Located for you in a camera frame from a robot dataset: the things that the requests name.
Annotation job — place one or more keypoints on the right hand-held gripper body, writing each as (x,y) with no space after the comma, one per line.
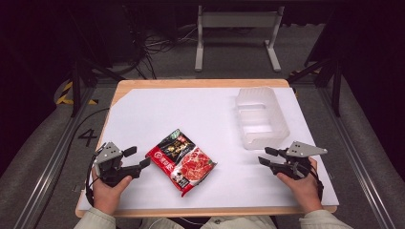
(303,149)

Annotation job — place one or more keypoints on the red and black food packet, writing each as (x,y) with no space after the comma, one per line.
(183,160)

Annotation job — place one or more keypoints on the white metal stand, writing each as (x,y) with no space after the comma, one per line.
(238,19)

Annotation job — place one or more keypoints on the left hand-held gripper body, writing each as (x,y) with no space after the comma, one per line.
(107,153)

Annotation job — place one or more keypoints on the aluminium floor rail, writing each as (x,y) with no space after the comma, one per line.
(353,152)
(44,178)

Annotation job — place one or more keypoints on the clear plastic storage box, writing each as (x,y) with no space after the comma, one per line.
(262,127)

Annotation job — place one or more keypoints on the black metal stand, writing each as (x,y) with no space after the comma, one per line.
(336,86)
(76,86)

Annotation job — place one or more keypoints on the person's left hand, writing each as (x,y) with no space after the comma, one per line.
(106,197)

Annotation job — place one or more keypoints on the person's right hand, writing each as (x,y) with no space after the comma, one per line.
(304,192)

